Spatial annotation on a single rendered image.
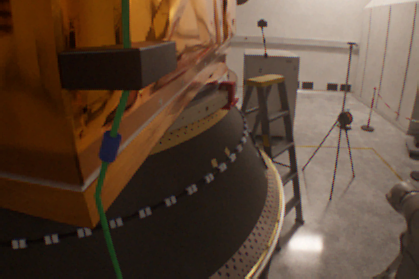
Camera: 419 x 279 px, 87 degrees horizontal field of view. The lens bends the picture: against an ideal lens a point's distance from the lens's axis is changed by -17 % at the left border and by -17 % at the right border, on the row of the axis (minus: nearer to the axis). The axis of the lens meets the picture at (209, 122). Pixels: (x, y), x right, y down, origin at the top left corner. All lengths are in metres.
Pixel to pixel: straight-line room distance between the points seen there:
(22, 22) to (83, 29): 0.05
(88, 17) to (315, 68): 8.62
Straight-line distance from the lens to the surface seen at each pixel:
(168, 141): 0.77
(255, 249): 1.01
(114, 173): 0.31
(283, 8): 8.49
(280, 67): 4.47
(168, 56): 0.25
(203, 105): 0.81
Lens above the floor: 1.94
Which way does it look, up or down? 20 degrees down
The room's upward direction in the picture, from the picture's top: straight up
